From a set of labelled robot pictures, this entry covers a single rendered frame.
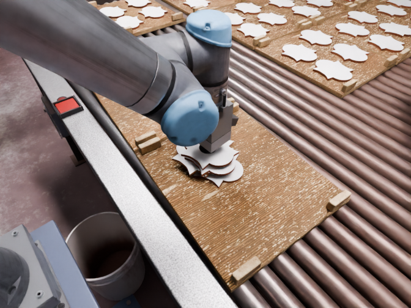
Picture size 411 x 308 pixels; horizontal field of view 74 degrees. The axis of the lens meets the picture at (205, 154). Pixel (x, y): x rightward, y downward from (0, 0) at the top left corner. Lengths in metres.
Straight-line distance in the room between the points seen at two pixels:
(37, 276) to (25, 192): 1.53
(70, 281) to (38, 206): 1.35
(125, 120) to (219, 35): 0.47
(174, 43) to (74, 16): 0.21
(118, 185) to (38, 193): 1.39
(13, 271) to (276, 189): 0.53
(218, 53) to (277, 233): 0.37
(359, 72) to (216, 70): 0.76
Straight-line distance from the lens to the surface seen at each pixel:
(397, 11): 1.79
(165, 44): 0.46
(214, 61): 0.48
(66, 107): 0.98
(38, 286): 0.61
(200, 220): 0.61
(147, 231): 0.63
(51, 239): 0.75
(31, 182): 2.16
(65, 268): 0.70
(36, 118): 2.67
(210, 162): 0.63
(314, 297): 0.60
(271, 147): 0.76
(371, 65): 1.24
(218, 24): 0.47
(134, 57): 0.30
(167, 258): 0.60
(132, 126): 0.83
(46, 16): 0.27
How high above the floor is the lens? 1.47
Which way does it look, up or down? 48 degrees down
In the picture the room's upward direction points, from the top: straight up
